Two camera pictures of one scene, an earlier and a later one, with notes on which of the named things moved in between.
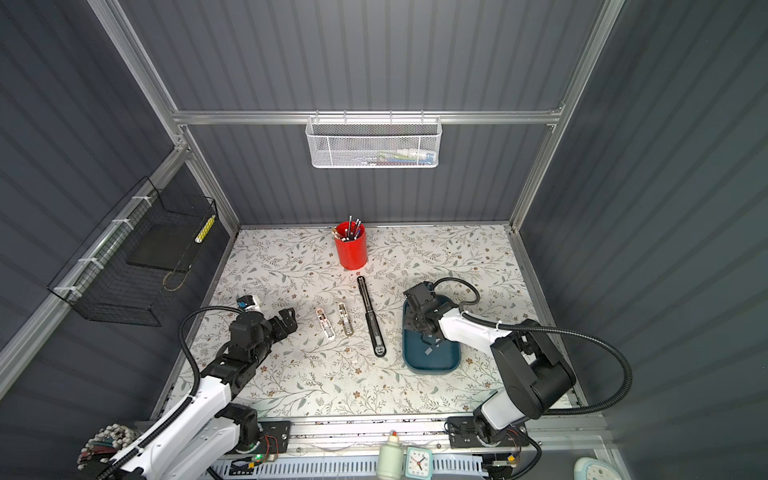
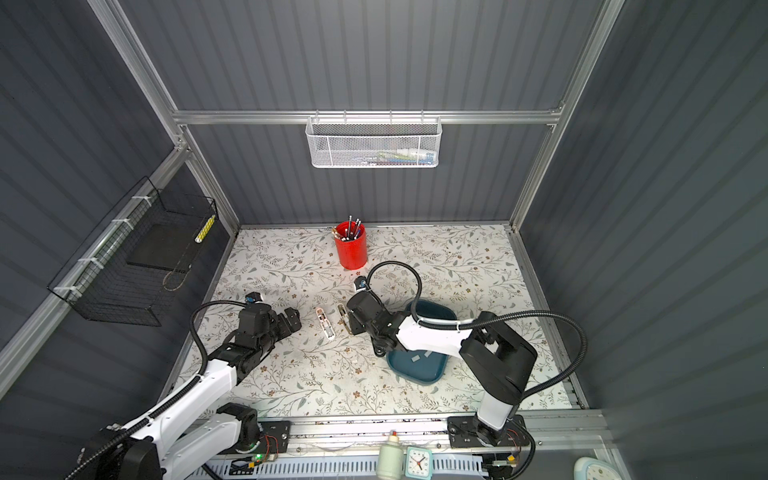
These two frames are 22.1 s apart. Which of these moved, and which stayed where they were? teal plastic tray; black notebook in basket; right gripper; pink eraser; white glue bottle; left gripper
Moved: teal plastic tray; right gripper
Stayed: black notebook in basket; pink eraser; white glue bottle; left gripper
